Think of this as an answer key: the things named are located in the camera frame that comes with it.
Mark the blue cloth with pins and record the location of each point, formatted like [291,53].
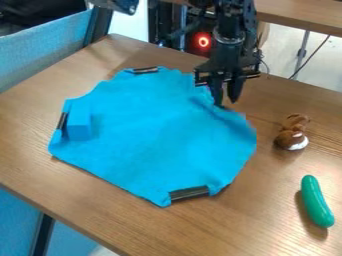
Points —
[160,136]

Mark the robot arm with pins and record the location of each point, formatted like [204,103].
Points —
[231,20]

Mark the wooden table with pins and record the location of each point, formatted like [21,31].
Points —
[298,13]

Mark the green toy cucumber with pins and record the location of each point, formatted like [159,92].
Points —
[317,201]

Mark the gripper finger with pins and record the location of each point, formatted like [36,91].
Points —
[218,90]
[235,88]

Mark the blue block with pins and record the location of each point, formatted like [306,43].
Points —
[80,121]

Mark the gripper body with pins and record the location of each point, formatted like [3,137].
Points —
[228,60]

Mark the brown plush animal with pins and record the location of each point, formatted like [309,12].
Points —
[294,132]

